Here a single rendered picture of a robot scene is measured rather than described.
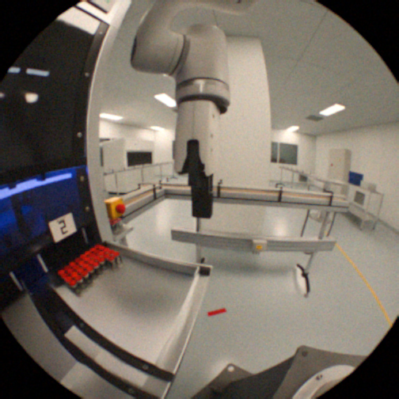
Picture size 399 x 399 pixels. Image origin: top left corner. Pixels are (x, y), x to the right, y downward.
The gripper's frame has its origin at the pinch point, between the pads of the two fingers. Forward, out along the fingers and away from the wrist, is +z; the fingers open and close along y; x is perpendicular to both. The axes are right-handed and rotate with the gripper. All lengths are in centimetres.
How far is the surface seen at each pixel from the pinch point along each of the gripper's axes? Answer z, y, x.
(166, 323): 22.1, 10.4, -4.6
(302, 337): 110, -21, 76
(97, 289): 22.1, 10.2, -24.9
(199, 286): 22.3, -2.2, -1.0
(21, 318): 22, 35, -36
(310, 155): -63, -797, 441
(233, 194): 19, -82, 4
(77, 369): 20.1, 29.7, -13.2
